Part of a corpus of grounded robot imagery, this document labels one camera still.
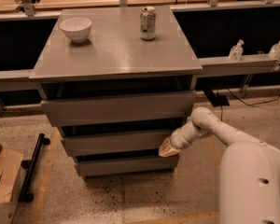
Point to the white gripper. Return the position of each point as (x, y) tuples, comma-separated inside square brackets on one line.
[(177, 139)]

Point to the grey drawer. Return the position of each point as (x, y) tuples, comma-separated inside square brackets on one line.
[(121, 166), (109, 109), (114, 142)]

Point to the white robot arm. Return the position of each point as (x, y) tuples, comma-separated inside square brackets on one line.
[(249, 183)]

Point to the grey bottom drawer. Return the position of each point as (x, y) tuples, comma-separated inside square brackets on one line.
[(121, 166)]

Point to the grey top drawer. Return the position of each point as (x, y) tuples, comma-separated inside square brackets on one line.
[(109, 109)]

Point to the grey drawer cabinet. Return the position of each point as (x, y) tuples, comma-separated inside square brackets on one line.
[(115, 42)]

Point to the clear sanitizer bottle left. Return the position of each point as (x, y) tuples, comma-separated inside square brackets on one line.
[(236, 51)]

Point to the clear sanitizer bottle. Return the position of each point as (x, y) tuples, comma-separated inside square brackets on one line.
[(236, 51), (274, 52)]

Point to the white green soda can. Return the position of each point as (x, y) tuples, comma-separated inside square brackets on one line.
[(147, 23)]

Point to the clear sanitizer bottle right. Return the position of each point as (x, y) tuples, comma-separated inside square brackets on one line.
[(274, 52)]

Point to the black metal bar stand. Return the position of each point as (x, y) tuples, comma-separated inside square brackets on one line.
[(26, 196)]

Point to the white ceramic bowl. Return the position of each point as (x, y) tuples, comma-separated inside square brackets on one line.
[(76, 29)]

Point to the brown cardboard box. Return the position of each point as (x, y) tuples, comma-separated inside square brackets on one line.
[(11, 179)]

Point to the grey metal rail shelf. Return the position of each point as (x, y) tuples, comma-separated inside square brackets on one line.
[(22, 80)]

